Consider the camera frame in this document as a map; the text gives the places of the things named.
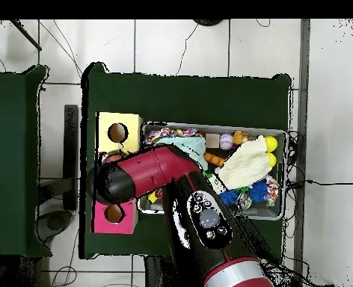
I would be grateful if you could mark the cream muslin cloth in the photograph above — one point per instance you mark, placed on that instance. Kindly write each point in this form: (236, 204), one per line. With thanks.
(245, 167)

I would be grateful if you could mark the small crushed clear bottle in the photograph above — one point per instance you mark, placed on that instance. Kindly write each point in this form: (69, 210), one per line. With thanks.
(244, 202)

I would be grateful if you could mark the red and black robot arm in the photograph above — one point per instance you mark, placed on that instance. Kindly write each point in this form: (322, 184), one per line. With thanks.
(152, 170)

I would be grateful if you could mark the wooden box with three holes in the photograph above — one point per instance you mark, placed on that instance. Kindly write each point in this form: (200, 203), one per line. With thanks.
(104, 128)

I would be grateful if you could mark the black upright panel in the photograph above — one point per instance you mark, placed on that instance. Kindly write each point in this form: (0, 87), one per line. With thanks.
(71, 134)

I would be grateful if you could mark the mint green muslin cloth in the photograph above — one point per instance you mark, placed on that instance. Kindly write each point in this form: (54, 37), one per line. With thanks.
(194, 146)

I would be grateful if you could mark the dark grey floor base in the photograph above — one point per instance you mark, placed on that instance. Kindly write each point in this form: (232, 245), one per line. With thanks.
(55, 222)

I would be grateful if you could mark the dark green table cloth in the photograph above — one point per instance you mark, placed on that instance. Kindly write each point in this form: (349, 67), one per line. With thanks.
(12, 134)
(188, 98)

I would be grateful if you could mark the orange toy building brick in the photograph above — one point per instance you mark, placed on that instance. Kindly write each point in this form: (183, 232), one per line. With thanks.
(214, 159)

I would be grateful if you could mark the plain wooden block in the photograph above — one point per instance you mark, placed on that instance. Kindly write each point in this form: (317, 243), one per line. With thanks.
(212, 140)

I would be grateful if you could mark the white baseball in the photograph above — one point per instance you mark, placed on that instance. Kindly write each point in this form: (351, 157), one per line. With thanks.
(226, 141)

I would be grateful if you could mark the brown plush animal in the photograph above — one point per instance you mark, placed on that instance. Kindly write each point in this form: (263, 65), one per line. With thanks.
(239, 137)

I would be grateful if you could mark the blue spiky ball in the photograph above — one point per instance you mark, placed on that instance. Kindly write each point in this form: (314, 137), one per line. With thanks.
(258, 190)

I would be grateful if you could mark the black tripod leg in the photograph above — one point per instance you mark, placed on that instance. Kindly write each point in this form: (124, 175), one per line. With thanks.
(27, 35)

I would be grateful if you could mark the yellow ball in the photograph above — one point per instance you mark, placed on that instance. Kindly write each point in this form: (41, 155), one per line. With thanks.
(272, 160)
(271, 143)

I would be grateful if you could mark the black round object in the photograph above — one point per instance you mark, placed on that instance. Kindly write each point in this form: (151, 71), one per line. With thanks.
(208, 21)

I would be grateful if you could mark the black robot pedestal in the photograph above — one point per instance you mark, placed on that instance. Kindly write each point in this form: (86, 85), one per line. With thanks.
(155, 272)

